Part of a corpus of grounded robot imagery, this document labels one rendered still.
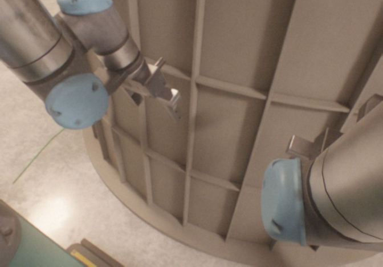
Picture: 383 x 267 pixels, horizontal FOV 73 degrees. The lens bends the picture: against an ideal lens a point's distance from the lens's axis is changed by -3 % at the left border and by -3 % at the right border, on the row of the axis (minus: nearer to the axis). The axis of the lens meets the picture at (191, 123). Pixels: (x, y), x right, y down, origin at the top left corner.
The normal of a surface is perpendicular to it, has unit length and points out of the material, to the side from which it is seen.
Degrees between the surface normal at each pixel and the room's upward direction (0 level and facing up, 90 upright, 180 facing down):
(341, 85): 90
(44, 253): 0
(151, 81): 83
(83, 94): 90
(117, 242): 0
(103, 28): 91
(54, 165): 0
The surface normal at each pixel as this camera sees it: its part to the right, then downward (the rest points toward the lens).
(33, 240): 0.05, -0.75
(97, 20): 0.53, 0.58
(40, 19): 0.96, 0.00
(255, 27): -0.33, 0.61
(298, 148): 0.00, -0.41
